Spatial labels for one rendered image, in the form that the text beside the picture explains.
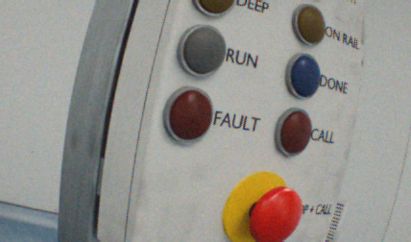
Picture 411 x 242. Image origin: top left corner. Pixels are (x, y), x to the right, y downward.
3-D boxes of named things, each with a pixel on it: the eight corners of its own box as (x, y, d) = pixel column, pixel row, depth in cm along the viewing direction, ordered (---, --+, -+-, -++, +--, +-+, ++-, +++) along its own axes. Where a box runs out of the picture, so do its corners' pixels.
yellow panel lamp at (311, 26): (326, 49, 48) (329, 12, 48) (299, 38, 46) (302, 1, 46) (319, 47, 49) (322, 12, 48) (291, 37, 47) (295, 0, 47)
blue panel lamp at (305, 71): (320, 101, 48) (325, 60, 48) (291, 94, 47) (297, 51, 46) (312, 100, 49) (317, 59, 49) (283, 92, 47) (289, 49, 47)
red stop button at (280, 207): (297, 246, 46) (314, 189, 46) (253, 249, 44) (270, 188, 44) (256, 232, 50) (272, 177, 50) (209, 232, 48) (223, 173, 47)
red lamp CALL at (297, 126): (309, 157, 48) (317, 114, 48) (279, 154, 47) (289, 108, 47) (302, 155, 49) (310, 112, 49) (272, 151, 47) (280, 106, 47)
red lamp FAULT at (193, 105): (210, 145, 44) (220, 94, 43) (168, 138, 42) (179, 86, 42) (202, 142, 44) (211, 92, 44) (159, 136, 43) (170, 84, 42)
